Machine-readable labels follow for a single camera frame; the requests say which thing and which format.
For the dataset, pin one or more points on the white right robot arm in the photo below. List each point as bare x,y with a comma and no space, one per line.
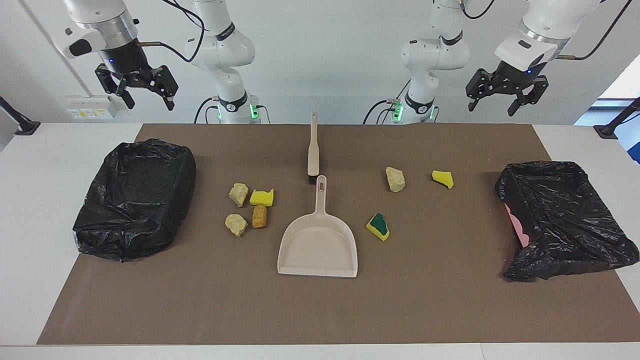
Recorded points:
220,50

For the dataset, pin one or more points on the pink bin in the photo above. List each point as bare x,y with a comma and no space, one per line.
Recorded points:
520,232

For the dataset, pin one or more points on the brown sponge chunk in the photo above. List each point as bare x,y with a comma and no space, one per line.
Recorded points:
259,216

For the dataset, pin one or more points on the white wall power outlet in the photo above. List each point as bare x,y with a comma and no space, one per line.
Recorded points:
92,106

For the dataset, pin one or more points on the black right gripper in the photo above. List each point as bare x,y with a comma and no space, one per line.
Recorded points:
127,62

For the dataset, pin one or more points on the yellow and green sponge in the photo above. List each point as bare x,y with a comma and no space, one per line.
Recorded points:
378,227

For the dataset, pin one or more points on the brown table mat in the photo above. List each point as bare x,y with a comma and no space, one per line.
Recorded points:
440,300

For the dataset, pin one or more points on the beige sponge chunk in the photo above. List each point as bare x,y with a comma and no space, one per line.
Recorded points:
395,179
235,224
238,194

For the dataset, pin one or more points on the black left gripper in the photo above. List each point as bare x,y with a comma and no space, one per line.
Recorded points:
512,80

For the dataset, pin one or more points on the notched yellow sponge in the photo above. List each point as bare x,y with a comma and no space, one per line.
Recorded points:
261,198

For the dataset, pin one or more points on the yellow sponge wedge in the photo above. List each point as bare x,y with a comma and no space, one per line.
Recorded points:
443,178

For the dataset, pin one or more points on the black bag lined bin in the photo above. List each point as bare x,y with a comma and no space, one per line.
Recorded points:
135,200

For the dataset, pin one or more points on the black clamp stand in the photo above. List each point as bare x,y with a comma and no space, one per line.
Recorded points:
22,125
612,125

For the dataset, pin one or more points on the beige plastic dustpan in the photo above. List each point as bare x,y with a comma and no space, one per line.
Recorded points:
317,250

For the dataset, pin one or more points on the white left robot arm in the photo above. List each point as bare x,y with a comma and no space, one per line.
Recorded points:
430,50

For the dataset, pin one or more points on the black trash bag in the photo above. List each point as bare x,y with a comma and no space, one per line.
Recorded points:
565,215

